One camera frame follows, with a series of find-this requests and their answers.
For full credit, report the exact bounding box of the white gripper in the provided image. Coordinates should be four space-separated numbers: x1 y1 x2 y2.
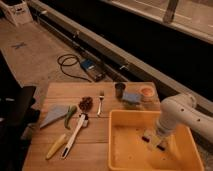
142 129 170 151

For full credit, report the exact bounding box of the eraser with black base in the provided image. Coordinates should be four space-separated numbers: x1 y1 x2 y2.
142 130 165 151

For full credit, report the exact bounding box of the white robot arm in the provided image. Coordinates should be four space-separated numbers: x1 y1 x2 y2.
142 93 213 149

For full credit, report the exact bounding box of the yellow plastic tray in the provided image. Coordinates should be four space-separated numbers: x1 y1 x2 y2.
108 110 204 171

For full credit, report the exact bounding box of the orange small bowl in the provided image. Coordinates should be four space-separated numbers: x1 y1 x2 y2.
140 86 155 101

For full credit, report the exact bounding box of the blue sponge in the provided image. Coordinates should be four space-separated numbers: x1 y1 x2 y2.
122 92 141 104

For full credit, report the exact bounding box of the dark small cup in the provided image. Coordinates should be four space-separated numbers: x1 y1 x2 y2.
115 82 126 99

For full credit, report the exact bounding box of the silver metal fork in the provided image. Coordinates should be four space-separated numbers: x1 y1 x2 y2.
97 90 104 117

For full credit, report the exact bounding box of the dark brown pinecone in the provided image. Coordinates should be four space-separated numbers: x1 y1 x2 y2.
79 97 93 112

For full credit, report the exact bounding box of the green chili pepper toy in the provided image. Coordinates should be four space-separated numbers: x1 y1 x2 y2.
64 105 77 129

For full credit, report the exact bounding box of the blue power box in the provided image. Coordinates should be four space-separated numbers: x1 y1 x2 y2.
80 59 105 82

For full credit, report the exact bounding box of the grey triangular cloth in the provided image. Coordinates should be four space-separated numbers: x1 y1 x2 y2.
40 105 69 128

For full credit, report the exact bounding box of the white storage crate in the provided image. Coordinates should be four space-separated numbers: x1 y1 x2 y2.
0 0 33 27

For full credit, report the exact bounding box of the white handled brush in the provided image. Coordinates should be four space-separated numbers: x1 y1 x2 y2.
61 113 88 159

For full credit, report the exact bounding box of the black coiled cable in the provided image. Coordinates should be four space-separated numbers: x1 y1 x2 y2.
56 53 93 83

